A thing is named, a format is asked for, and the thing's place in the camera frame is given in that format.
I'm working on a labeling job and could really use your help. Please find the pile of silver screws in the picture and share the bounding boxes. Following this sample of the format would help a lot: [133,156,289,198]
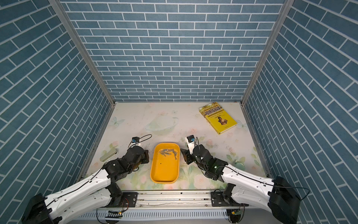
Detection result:
[159,149,178,160]

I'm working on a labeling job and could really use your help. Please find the yellow plastic storage tray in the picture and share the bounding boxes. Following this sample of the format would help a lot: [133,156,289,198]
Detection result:
[151,142,180,184]

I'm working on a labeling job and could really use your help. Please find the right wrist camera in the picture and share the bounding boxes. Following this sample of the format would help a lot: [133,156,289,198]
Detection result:
[186,135,196,155]

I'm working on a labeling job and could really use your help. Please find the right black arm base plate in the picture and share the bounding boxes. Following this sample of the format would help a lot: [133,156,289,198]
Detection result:
[210,190,248,207]

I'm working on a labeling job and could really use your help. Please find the yellow paperback book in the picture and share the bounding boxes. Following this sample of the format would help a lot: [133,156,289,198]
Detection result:
[199,102,237,134]

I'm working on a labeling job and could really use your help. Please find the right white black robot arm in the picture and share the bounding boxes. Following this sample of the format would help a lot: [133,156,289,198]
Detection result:
[181,145,303,224]

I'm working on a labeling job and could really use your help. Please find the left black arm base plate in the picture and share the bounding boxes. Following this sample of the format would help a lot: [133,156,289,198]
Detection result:
[106,191,139,209]

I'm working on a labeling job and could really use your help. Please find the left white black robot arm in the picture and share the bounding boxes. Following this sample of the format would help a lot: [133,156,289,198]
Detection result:
[21,146,149,224]

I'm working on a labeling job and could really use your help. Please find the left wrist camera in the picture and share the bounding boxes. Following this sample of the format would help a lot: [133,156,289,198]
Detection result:
[129,137,140,147]

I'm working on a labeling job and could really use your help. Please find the white slotted cable duct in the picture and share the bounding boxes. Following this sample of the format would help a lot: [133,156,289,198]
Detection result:
[75,209,228,222]

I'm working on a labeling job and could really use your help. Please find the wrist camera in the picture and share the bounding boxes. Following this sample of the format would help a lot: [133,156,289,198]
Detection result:
[186,135,196,155]
[129,137,140,147]

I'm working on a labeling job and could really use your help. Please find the aluminium mounting rail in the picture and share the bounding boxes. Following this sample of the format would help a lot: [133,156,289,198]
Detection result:
[57,189,289,211]

